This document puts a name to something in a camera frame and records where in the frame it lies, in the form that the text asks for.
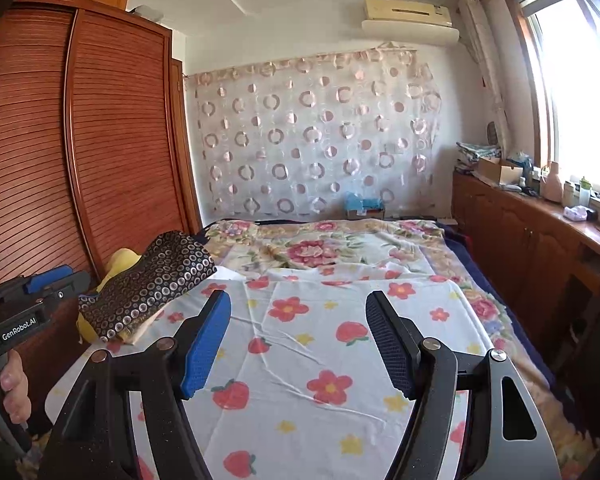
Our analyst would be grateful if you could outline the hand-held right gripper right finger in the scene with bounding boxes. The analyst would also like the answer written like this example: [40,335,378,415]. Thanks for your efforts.
[365,290,562,480]

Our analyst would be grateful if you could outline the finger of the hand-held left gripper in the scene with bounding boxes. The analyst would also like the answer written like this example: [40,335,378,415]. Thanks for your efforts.
[23,265,74,295]

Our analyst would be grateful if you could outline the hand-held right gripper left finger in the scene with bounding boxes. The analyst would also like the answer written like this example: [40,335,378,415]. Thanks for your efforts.
[36,289,232,480]

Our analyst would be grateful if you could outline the dark circle-print shirt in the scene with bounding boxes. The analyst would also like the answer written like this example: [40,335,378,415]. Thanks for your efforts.
[77,230,219,344]

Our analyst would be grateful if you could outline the person's left hand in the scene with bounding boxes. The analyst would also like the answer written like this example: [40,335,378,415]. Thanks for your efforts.
[0,348,32,434]

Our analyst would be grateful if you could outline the yellow plush toy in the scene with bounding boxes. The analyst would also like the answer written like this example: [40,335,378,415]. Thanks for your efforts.
[76,247,145,347]

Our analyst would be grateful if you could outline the strawberry flower print sheet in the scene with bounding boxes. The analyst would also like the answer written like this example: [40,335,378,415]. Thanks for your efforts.
[45,266,512,480]

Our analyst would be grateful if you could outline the floral blanket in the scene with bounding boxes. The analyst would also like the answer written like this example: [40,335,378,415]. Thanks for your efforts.
[204,218,600,463]

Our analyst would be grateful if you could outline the wooden slatted wardrobe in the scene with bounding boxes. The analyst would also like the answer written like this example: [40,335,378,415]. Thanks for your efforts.
[0,0,203,411]

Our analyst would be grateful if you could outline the blue box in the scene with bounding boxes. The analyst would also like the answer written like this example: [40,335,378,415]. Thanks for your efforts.
[344,191,387,219]

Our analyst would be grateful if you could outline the long wooden cabinet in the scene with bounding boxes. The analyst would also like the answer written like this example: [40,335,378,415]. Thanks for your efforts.
[451,169,600,388]

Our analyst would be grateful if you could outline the cardboard box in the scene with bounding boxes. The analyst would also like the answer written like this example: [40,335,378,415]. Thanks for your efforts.
[476,156,525,187]

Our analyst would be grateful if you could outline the stack of folded cloths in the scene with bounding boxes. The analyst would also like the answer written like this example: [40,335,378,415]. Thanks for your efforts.
[456,140,502,163]

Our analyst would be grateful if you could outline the bottles on cabinet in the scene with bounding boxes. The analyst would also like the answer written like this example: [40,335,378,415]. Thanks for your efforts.
[540,161,563,205]

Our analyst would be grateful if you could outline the bundled window curtain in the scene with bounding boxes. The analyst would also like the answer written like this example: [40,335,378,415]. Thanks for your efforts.
[456,0,512,147]

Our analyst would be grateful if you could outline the window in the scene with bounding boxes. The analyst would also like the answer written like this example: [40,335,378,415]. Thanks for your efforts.
[501,0,600,203]

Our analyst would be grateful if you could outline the circle-pattern wall cloth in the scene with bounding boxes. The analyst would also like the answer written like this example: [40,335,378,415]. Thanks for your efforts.
[184,47,442,219]

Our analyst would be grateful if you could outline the wall air conditioner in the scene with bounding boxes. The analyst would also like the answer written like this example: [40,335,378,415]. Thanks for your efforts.
[360,0,461,44]

